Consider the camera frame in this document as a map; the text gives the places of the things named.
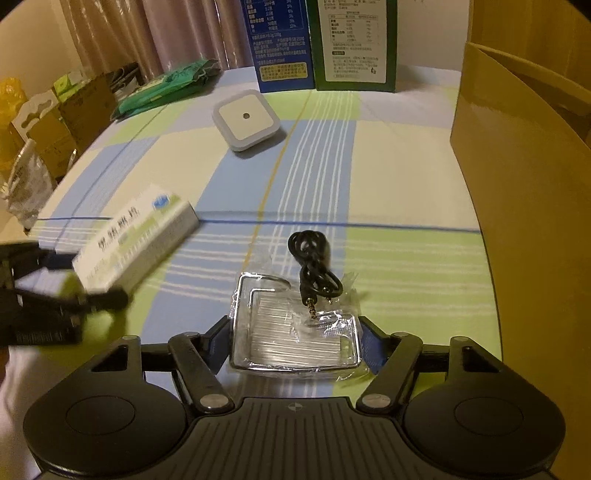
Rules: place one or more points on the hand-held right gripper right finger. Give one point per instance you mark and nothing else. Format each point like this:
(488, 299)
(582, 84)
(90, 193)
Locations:
(371, 344)

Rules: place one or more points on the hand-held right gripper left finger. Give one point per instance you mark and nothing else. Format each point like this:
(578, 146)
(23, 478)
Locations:
(217, 341)

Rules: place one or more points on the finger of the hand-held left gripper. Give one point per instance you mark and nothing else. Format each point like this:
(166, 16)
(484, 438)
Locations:
(104, 298)
(51, 259)

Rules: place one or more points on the white medicine box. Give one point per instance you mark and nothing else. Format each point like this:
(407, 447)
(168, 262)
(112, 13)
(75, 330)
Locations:
(134, 240)

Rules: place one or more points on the clear plastic packet metal frame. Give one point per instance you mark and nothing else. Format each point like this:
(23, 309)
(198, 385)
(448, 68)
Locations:
(295, 332)

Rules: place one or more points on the brown cardboard box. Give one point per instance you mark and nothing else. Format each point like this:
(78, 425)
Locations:
(531, 184)

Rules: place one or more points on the checked cloth covered desktop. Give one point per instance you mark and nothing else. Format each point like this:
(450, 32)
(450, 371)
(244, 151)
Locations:
(397, 194)

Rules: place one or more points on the crumpled clear plastic bag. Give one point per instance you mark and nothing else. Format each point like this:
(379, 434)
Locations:
(25, 184)

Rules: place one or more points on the yellow plastic bag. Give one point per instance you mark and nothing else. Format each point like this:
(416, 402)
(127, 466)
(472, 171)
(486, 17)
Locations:
(10, 97)

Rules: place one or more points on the green plastic packet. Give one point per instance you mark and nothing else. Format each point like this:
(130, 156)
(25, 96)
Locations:
(164, 90)

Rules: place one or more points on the white square night light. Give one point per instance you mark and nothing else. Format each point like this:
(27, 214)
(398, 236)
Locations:
(247, 120)

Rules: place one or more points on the pink curtain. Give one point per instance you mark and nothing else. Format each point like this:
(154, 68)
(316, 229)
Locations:
(152, 32)

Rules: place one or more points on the tall green carton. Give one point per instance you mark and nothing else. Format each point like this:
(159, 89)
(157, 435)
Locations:
(355, 44)

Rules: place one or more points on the tall blue carton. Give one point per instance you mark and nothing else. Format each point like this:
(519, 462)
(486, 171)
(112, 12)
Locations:
(279, 41)

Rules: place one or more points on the wooden door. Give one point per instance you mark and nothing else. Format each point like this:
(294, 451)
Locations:
(531, 23)

